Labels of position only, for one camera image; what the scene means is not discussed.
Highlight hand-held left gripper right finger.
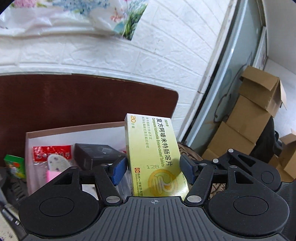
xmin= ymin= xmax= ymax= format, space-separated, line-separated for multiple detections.
xmin=179 ymin=155 xmax=266 ymax=207

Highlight floral plastic sheet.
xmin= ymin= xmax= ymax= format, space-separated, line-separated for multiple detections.
xmin=0 ymin=0 xmax=148 ymax=41

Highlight black box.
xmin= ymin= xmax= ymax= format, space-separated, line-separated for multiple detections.
xmin=74 ymin=143 xmax=126 ymax=172

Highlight black plastic rack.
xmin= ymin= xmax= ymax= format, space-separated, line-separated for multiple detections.
xmin=0 ymin=168 xmax=29 ymax=209

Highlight pink cloth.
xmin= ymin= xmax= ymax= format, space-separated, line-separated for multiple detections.
xmin=46 ymin=170 xmax=62 ymax=184

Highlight frosted glass door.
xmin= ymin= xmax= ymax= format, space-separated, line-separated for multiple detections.
xmin=185 ymin=0 xmax=269 ymax=149

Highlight brown cardboard storage box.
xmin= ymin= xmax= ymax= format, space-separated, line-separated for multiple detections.
xmin=25 ymin=122 xmax=139 ymax=197

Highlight brown cardboard carton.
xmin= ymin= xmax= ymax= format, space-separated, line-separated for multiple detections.
xmin=239 ymin=65 xmax=287 ymax=117
xmin=208 ymin=122 xmax=257 ymax=156
xmin=201 ymin=148 xmax=222 ymax=163
xmin=225 ymin=95 xmax=273 ymax=142
xmin=279 ymin=130 xmax=296 ymax=181

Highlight dark cloth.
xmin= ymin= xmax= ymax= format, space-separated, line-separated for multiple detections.
xmin=250 ymin=117 xmax=281 ymax=163

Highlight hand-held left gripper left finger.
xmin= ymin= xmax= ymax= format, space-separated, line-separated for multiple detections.
xmin=46 ymin=156 xmax=127 ymax=206

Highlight red packet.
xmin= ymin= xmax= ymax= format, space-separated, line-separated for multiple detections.
xmin=32 ymin=146 xmax=72 ymax=167

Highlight green small box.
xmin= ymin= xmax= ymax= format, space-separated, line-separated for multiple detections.
xmin=4 ymin=155 xmax=25 ymax=179

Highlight floral fabric insole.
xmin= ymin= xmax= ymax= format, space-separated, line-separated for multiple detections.
xmin=47 ymin=154 xmax=71 ymax=173

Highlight dark brown board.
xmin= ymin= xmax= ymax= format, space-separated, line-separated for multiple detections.
xmin=0 ymin=74 xmax=179 ymax=163

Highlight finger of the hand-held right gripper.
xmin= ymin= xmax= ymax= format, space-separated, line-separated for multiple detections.
xmin=211 ymin=148 xmax=263 ymax=176

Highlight yellow medicine box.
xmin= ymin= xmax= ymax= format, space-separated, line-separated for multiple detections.
xmin=124 ymin=113 xmax=190 ymax=197

